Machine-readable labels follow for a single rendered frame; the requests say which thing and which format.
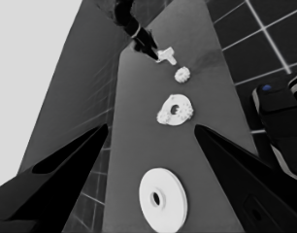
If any small white T-shaped piece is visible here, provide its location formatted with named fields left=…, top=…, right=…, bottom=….
left=155, top=47, right=178, bottom=66

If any small white toothed gear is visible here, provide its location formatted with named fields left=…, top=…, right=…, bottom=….
left=156, top=109, right=172, bottom=126
left=181, top=98, right=194, bottom=119
left=174, top=66, right=191, bottom=84

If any large thick white disc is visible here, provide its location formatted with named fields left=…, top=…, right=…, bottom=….
left=138, top=167, right=189, bottom=233

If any white round pinned carrier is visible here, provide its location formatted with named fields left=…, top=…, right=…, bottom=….
left=156, top=93, right=194, bottom=126

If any dark robot body block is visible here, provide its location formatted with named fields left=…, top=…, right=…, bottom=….
left=250, top=70, right=297, bottom=182

